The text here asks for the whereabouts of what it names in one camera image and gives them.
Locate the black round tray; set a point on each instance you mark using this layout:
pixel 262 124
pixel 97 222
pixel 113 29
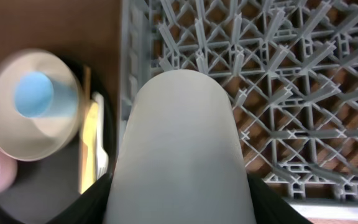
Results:
pixel 44 188

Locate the cream round plate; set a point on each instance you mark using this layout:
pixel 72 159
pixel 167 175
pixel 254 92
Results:
pixel 32 139

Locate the white plastic fork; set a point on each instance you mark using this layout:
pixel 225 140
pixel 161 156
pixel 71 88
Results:
pixel 102 157

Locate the cream plastic cup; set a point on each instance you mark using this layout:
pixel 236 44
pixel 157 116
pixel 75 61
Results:
pixel 180 159

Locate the wooden chopstick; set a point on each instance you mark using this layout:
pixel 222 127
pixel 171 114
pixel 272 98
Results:
pixel 86 83

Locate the yellow plastic knife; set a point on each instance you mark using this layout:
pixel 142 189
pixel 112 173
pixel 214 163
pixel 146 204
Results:
pixel 88 151

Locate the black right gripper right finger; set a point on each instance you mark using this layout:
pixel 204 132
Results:
pixel 270 208

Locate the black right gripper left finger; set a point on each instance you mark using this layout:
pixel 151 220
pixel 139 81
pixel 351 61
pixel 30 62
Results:
pixel 90 207

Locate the grey dishwasher rack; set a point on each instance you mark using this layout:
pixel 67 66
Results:
pixel 289 68

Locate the light blue plastic cup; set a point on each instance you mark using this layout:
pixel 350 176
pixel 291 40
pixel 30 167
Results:
pixel 39 96

